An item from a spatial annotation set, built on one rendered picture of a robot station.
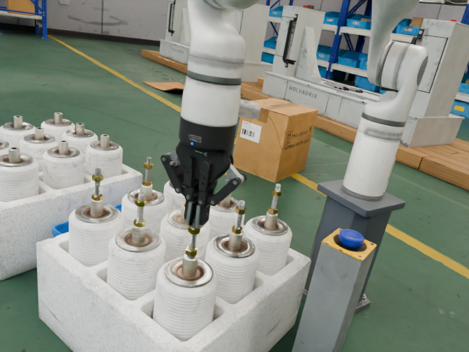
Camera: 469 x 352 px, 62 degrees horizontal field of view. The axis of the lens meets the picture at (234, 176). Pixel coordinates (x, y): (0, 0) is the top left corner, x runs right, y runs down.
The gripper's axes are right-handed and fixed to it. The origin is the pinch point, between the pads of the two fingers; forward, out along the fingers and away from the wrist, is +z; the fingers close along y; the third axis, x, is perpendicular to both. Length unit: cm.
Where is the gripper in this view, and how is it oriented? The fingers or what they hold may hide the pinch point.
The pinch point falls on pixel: (197, 213)
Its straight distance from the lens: 57.4
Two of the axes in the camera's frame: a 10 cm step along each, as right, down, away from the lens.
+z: -1.5, 9.2, 3.7
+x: 4.3, -2.7, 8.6
